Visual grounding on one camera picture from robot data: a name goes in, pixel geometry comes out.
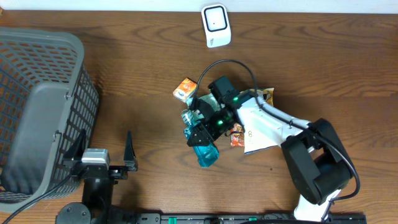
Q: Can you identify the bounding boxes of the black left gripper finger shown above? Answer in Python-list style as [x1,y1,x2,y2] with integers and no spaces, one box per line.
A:
[63,129,86,161]
[124,131,138,171]

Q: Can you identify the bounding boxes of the green wet wipes pack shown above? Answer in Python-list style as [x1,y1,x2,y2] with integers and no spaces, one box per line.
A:
[200,93,221,111]

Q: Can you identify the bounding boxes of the red chocolate bar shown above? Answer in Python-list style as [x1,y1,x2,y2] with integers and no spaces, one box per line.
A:
[230,123,244,147]

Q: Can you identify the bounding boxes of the blue mouthwash bottle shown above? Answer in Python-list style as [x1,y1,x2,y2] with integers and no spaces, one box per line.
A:
[181,109,220,167]

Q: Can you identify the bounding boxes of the small orange box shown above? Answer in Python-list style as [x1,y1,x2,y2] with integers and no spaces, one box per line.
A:
[173,78,197,103]

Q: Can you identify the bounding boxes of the orange snack bag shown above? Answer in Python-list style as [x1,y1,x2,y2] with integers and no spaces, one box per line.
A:
[244,88,277,154]

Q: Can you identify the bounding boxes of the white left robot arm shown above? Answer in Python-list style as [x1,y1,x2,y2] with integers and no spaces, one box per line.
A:
[55,129,138,224]

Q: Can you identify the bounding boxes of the white barcode scanner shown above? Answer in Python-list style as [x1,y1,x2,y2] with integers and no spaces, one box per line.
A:
[201,4,232,48]

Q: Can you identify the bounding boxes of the grey plastic basket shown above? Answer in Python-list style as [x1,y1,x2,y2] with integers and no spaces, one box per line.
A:
[1,27,100,213]

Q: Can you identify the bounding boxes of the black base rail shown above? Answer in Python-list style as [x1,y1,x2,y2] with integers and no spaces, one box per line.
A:
[133,213,368,224]

